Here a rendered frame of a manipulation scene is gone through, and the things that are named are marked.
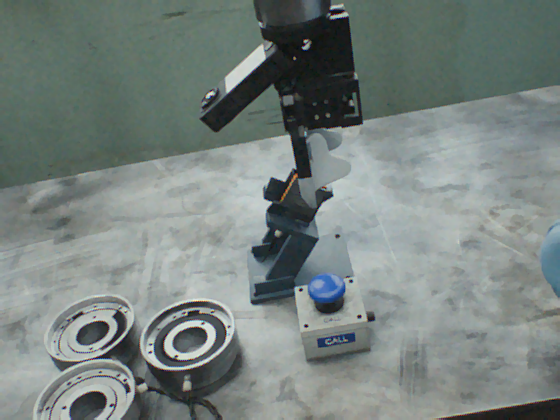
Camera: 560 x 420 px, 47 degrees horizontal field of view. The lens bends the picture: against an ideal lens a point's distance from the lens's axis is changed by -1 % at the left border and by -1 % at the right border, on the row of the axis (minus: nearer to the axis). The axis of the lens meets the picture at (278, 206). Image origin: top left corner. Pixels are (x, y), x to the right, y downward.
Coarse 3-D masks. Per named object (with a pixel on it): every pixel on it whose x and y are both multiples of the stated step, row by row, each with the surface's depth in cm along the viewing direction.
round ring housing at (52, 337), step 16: (80, 304) 78; (96, 304) 79; (112, 304) 78; (128, 304) 76; (64, 320) 77; (96, 320) 77; (112, 320) 76; (128, 320) 76; (48, 336) 74; (80, 336) 76; (96, 336) 78; (112, 336) 74; (128, 336) 73; (48, 352) 72; (80, 352) 73; (112, 352) 71; (128, 352) 73; (64, 368) 71
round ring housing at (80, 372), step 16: (80, 368) 70; (96, 368) 70; (112, 368) 69; (48, 384) 68; (64, 384) 69; (96, 384) 68; (128, 384) 68; (48, 400) 68; (80, 400) 68; (96, 400) 69; (112, 400) 66; (128, 400) 66; (32, 416) 65; (48, 416) 66; (64, 416) 65; (80, 416) 68; (128, 416) 64
